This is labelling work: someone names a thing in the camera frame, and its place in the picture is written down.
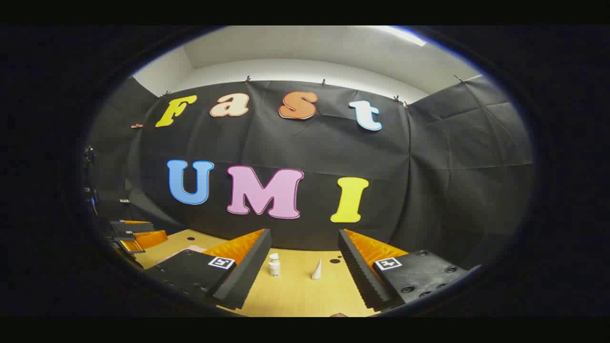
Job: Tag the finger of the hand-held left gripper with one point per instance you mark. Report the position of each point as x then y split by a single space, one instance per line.
133 227
145 240

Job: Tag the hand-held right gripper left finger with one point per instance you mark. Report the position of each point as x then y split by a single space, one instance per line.
248 271

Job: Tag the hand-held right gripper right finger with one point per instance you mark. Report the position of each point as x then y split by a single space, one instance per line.
357 271

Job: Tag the white pump bottle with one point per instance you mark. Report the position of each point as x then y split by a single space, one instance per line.
274 267

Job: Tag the white squeeze tube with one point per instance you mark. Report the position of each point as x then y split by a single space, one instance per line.
317 272

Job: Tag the pink suitcase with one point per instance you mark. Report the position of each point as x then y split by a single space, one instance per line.
190 249

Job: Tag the dark equipment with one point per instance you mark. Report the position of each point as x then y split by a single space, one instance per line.
89 156

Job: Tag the black backdrop cloth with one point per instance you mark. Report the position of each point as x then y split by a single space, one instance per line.
310 147

